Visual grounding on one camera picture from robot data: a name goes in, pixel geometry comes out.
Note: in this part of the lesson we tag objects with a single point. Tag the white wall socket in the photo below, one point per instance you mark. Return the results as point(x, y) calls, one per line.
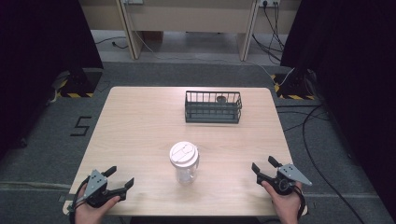
point(269, 2)

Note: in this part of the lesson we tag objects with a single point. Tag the beige wooden desk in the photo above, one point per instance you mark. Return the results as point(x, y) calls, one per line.
point(193, 18)

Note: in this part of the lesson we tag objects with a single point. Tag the stand base with hazard tape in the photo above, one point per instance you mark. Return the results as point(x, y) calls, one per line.
point(294, 88)
point(79, 84)

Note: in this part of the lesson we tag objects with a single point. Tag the clear cup with white lid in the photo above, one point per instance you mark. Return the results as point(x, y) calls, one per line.
point(184, 155)

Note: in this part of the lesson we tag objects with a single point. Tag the person's left hand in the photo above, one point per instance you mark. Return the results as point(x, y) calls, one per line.
point(90, 215)

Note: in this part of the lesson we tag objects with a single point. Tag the person's right hand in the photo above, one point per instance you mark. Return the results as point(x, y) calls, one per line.
point(286, 208)

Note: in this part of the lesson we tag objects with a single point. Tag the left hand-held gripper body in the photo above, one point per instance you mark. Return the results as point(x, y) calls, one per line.
point(95, 186)

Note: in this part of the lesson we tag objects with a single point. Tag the small dark round object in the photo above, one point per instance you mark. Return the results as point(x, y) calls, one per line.
point(221, 99)

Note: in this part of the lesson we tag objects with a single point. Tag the white power strip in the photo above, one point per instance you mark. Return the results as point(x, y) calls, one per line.
point(134, 1)

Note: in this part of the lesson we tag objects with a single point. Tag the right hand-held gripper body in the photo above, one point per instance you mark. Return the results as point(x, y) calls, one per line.
point(288, 179)

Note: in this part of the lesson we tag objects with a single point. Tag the black curtain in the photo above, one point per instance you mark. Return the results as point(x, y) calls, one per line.
point(37, 62)
point(351, 77)

